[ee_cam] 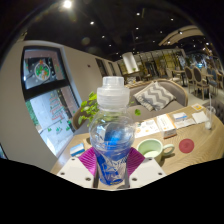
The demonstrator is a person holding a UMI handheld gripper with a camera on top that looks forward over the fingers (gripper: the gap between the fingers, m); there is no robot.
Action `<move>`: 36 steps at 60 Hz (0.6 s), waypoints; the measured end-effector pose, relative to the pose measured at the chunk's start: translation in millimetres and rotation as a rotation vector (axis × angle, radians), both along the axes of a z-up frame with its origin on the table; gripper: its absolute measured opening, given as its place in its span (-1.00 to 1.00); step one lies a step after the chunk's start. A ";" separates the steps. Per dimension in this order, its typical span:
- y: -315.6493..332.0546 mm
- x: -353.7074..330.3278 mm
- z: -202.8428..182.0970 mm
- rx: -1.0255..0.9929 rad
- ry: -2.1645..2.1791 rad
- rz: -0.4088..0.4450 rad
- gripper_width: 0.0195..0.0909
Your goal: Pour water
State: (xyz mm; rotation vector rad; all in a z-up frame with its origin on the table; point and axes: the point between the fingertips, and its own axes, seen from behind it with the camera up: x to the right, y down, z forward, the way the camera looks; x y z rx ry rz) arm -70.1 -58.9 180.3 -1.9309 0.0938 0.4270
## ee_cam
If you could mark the blue and white box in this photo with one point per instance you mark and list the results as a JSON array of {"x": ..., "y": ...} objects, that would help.
[{"x": 77, "y": 150}]

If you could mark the decorated dark-framed window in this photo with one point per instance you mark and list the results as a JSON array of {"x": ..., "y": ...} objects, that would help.
[{"x": 50, "y": 100}]

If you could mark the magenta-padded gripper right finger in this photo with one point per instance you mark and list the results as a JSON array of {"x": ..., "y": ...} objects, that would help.
[{"x": 143, "y": 170}]

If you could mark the grey chevron cushion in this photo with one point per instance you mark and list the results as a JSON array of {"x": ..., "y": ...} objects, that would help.
[{"x": 155, "y": 96}]

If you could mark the clear blue-labelled water bottle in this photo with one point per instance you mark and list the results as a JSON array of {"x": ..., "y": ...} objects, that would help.
[{"x": 111, "y": 133}]

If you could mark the green potted plant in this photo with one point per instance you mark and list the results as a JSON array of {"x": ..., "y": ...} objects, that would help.
[{"x": 87, "y": 109}]

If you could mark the small yellow card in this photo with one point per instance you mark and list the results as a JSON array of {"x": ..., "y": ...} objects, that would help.
[{"x": 197, "y": 107}]

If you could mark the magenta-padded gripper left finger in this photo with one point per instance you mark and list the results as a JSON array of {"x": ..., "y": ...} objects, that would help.
[{"x": 78, "y": 170}]

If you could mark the group of dining chairs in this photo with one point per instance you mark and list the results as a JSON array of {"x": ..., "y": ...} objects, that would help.
[{"x": 198, "y": 78}]

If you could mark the group of ceiling lights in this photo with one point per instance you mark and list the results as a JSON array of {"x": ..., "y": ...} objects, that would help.
[{"x": 67, "y": 4}]

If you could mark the white paper napkin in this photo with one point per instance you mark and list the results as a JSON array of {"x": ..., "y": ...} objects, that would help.
[{"x": 200, "y": 117}]

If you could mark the white round column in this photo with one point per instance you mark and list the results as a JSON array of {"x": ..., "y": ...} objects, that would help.
[{"x": 130, "y": 62}]

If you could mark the white and orange box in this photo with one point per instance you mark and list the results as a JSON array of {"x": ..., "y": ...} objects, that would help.
[{"x": 166, "y": 126}]

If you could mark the pale green mug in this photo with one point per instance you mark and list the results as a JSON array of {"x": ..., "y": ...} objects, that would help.
[{"x": 150, "y": 148}]

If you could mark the dark grey tufted chair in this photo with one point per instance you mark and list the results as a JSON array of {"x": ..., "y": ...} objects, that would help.
[{"x": 216, "y": 110}]

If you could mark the clear drinking glass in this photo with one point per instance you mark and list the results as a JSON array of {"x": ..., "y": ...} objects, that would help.
[{"x": 210, "y": 118}]

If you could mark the flat round red coaster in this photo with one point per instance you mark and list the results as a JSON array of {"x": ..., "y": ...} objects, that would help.
[{"x": 186, "y": 145}]

